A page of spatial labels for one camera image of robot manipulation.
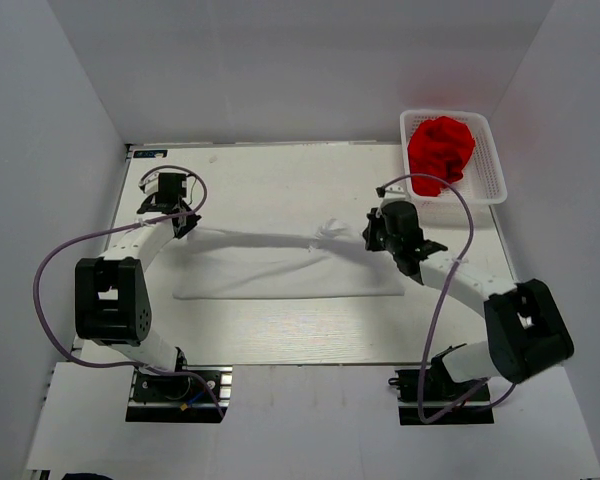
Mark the dark blue object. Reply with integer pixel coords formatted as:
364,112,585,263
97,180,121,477
61,472,112,480

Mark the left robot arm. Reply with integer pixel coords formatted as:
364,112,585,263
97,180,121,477
75,166,208,399

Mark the white t shirt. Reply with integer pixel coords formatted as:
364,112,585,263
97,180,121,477
173,218,405,301

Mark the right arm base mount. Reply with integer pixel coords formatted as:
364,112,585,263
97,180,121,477
389,367,496,427

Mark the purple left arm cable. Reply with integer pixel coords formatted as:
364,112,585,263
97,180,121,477
32,164,226,420

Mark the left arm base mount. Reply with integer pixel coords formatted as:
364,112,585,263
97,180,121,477
125,366,233,424

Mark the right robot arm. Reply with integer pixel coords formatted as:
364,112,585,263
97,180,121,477
362,200,575,399

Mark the white plastic basket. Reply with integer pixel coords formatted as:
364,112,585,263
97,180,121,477
399,109,508,207

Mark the blue label sticker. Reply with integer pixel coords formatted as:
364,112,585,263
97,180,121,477
133,149,168,159

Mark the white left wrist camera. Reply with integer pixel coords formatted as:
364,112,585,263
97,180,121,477
138,172,160,196

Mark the red t shirt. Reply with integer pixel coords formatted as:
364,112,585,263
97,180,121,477
407,116,476,197

